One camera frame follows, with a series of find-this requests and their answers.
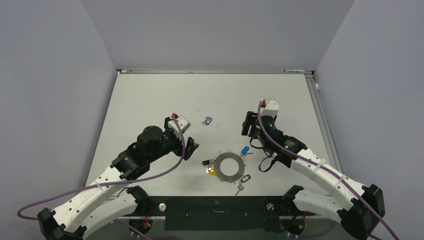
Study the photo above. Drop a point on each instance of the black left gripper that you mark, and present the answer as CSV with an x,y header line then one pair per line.
x,y
178,150

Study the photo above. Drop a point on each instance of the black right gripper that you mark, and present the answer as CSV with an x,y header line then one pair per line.
x,y
249,121

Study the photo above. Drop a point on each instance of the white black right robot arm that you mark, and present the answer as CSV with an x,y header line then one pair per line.
x,y
357,207

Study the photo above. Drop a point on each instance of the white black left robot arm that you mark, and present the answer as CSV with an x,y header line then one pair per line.
x,y
111,195

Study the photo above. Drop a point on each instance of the blue key tag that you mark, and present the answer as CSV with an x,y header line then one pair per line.
x,y
244,151
208,121

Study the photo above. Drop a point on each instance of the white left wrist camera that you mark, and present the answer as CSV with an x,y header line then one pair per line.
x,y
178,123

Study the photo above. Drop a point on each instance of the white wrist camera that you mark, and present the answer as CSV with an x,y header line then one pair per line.
x,y
269,107
178,123

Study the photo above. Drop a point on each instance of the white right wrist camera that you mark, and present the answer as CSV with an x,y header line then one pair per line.
x,y
269,107

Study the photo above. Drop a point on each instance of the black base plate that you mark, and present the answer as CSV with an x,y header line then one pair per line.
x,y
217,213

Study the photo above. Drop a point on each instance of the aluminium right side rail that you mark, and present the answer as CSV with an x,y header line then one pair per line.
x,y
322,121

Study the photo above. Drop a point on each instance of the aluminium rail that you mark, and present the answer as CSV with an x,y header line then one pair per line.
x,y
322,121
219,71

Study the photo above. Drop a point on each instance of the aluminium back rail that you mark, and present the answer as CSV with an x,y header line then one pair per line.
x,y
219,71

